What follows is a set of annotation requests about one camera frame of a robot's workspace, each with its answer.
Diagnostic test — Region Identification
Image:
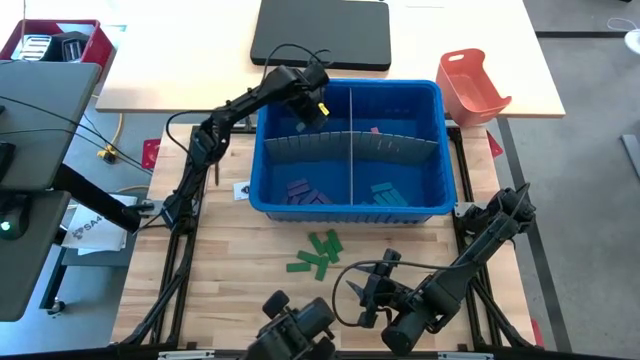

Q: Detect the black foam pad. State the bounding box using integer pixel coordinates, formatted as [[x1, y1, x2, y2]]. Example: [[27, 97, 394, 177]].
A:
[[249, 0, 393, 73]]

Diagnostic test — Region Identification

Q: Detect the large blue plastic bin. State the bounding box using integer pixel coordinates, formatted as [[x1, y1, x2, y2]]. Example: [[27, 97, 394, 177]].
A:
[[248, 78, 458, 225]]

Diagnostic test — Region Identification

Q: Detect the red floor marker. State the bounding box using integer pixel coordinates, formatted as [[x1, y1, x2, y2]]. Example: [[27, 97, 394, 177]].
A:
[[487, 130, 505, 159], [529, 318, 545, 347], [142, 138, 162, 170]]

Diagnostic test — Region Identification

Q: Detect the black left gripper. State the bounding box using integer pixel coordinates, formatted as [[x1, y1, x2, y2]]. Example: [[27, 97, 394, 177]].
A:
[[288, 79, 332, 134]]

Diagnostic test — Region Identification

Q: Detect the silver toaster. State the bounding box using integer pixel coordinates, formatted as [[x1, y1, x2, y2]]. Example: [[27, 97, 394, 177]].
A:
[[12, 33, 53, 62]]

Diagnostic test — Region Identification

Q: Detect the light wooden side table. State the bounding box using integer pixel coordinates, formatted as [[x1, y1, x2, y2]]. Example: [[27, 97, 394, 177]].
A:
[[95, 0, 566, 119]]

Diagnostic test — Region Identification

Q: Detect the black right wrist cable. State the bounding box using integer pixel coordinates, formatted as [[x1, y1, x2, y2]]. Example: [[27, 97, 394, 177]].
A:
[[331, 258, 474, 329]]

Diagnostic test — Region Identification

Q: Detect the yellow cable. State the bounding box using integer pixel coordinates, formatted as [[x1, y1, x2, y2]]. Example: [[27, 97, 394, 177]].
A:
[[97, 113, 125, 164]]

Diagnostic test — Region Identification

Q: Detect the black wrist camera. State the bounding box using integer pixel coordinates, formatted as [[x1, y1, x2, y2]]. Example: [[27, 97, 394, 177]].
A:
[[373, 248, 402, 276], [308, 62, 332, 87]]

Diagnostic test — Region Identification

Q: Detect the grey equipment cart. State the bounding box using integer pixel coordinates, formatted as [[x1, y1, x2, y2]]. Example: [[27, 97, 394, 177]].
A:
[[0, 59, 103, 322]]

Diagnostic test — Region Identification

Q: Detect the long grey slotted divider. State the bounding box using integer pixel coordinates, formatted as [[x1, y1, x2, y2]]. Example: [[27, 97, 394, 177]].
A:
[[263, 130, 441, 166]]

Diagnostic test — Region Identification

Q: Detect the black support bar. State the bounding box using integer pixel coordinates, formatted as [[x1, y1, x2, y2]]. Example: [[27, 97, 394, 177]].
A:
[[49, 162, 144, 234]]

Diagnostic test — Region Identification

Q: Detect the silver frame bracket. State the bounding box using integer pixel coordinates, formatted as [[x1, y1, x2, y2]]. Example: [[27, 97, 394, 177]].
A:
[[157, 349, 216, 360], [437, 351, 495, 360]]

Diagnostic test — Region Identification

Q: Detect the black cart leg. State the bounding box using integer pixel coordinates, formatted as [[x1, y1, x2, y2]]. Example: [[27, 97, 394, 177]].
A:
[[38, 244, 70, 311]]

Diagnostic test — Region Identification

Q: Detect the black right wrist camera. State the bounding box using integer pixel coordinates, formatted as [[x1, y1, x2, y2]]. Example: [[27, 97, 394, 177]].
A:
[[373, 248, 402, 276]]

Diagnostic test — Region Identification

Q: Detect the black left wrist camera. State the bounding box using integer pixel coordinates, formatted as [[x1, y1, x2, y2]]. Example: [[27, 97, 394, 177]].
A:
[[308, 62, 332, 87]]

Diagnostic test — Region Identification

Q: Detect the black device with light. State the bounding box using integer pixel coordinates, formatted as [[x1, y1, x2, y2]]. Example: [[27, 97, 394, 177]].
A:
[[0, 202, 29, 241]]

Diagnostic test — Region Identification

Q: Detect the white printed paper sheet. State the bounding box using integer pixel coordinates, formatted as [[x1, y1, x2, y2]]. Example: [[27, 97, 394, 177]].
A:
[[60, 192, 130, 256]]

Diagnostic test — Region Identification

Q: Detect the black toaster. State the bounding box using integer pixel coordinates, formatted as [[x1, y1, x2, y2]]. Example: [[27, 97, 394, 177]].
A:
[[42, 30, 92, 64]]

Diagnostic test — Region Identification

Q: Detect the orange plastic basket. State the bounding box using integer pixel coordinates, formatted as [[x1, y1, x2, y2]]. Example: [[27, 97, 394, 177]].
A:
[[435, 47, 513, 128]]

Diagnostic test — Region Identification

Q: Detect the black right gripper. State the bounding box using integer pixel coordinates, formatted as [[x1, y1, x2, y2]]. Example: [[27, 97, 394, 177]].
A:
[[344, 263, 417, 329]]

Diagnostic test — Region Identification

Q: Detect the red plastic crate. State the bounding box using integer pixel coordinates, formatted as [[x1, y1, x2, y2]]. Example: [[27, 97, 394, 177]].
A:
[[0, 18, 115, 69]]

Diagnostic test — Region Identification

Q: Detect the thin black cable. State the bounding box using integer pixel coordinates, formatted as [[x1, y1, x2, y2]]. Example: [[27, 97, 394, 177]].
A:
[[0, 93, 109, 144], [0, 127, 107, 151]]

